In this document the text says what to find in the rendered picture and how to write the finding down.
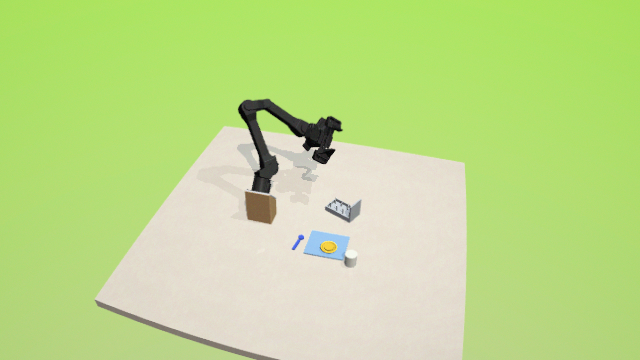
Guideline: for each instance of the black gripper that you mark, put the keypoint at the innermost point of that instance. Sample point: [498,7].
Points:
[322,155]

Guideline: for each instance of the light blue flat mat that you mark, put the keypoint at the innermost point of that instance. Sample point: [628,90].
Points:
[317,238]

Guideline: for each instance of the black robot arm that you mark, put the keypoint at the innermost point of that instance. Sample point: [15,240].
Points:
[268,164]

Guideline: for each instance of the grey dish rack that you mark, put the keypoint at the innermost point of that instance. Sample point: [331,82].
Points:
[343,210]

